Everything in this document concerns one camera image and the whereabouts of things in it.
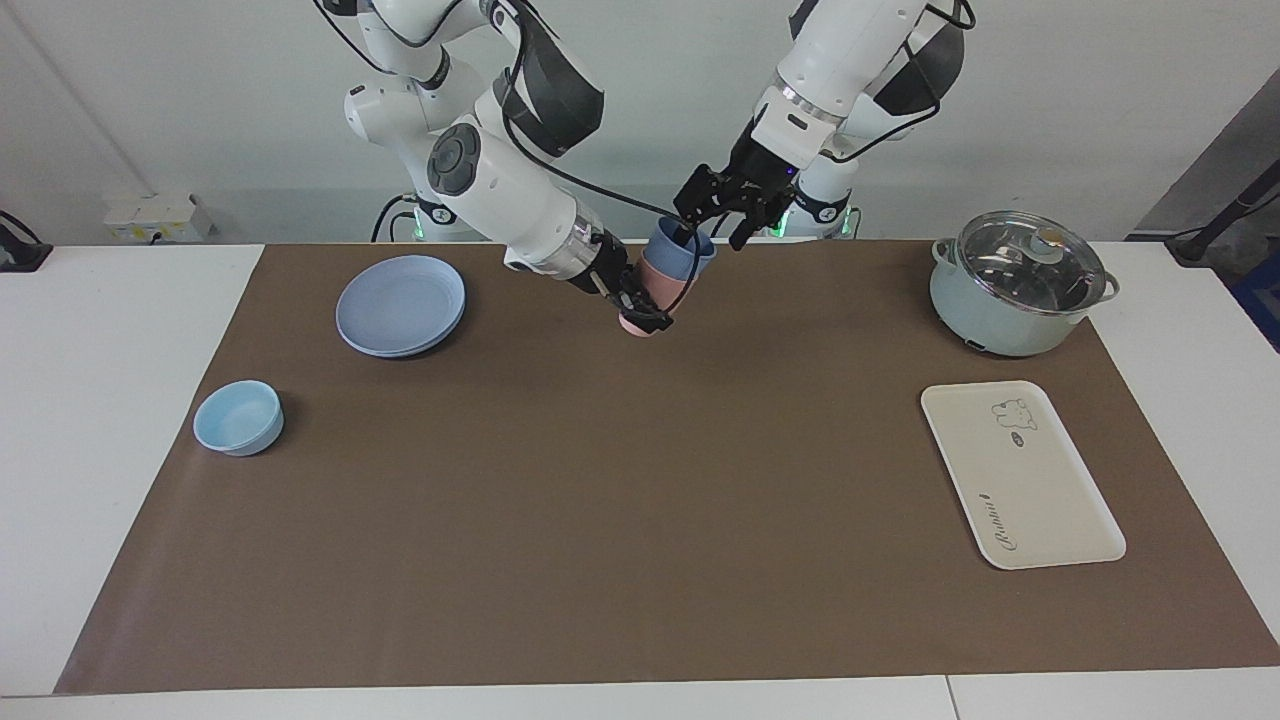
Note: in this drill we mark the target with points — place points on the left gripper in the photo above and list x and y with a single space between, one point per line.
758 168

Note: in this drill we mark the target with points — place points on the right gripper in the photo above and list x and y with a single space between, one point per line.
606 264

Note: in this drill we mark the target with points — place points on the pink cup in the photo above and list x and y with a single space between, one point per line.
652 292

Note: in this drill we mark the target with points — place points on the blue cup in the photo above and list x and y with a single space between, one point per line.
672 256

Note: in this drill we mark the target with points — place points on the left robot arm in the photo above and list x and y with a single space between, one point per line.
850 50

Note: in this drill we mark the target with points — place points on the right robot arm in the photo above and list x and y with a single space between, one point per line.
500 190

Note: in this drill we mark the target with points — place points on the cream rectangular tray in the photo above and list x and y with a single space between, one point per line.
1022 475

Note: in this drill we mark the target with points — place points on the blue plate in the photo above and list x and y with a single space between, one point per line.
400 303

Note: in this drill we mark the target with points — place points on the glass pot lid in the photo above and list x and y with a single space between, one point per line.
1010 265

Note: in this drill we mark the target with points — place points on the pale green cooking pot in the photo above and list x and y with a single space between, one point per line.
990 328

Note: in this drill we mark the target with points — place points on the light blue bowl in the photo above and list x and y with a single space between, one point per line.
238 417

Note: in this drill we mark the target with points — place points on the white power strip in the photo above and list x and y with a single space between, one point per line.
155 218

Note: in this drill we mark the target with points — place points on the black stand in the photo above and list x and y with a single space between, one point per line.
20 248
1225 218

